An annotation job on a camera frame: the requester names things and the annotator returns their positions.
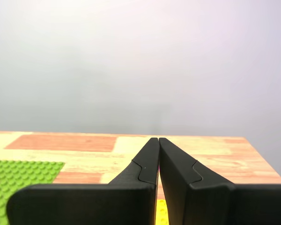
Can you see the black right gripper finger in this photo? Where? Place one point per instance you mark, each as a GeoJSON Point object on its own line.
{"type": "Point", "coordinates": [89, 204]}
{"type": "Point", "coordinates": [213, 204]}

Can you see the yellow toy brick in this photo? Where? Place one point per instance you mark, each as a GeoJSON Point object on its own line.
{"type": "Point", "coordinates": [161, 213]}

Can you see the green studded baseplate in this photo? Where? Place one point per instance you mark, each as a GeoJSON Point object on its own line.
{"type": "Point", "coordinates": [25, 172]}

